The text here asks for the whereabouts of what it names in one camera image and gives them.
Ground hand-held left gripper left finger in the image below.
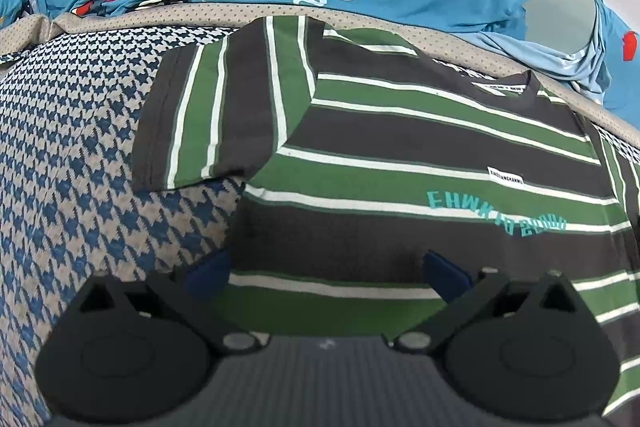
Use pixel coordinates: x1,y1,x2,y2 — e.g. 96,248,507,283
75,249,262,355

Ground blue beige houndstooth blanket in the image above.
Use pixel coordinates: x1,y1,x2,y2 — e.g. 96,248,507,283
0,0,640,427

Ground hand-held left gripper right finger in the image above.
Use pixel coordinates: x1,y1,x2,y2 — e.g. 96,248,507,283
385,249,598,355

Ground green grey striped t-shirt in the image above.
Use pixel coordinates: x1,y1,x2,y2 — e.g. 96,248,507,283
131,14,640,427

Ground grey bed panel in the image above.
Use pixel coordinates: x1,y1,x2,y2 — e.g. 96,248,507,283
525,0,601,58

